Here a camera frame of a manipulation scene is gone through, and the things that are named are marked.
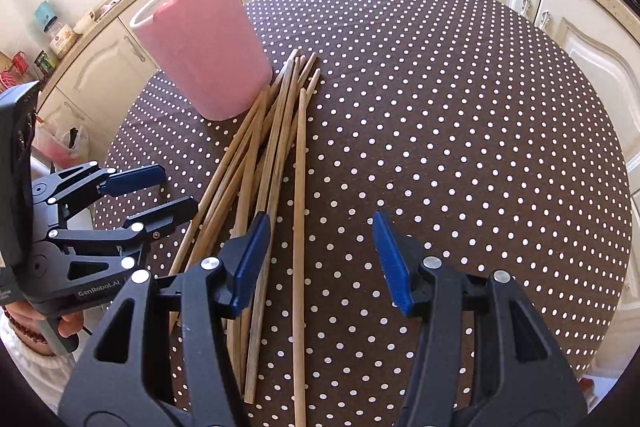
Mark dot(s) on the person's left forearm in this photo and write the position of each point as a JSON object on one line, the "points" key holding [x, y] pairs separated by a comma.
{"points": [[30, 372]]}

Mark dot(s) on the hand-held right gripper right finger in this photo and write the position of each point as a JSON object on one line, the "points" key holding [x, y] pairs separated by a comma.
{"points": [[387, 257]]}

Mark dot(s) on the brown polka dot tablecloth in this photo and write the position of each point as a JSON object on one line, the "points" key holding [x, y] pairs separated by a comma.
{"points": [[450, 132]]}

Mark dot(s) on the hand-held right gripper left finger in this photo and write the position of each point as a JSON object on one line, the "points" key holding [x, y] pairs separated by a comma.
{"points": [[252, 257]]}

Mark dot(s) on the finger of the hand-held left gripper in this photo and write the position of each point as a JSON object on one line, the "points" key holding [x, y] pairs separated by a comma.
{"points": [[135, 177], [170, 211]]}

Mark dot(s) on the group of wooden chopsticks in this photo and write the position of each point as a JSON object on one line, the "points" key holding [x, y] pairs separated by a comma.
{"points": [[299, 207]]}

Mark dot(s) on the translucent plastic bag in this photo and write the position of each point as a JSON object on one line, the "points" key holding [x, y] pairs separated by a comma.
{"points": [[65, 142]]}

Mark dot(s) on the clear plastic labelled jar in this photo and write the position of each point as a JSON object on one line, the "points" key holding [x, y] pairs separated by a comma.
{"points": [[62, 42]]}

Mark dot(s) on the pink utensil holder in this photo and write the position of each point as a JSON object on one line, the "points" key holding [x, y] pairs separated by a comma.
{"points": [[200, 52]]}

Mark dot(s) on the person's left hand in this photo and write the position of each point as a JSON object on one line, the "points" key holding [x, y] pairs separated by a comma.
{"points": [[71, 325]]}

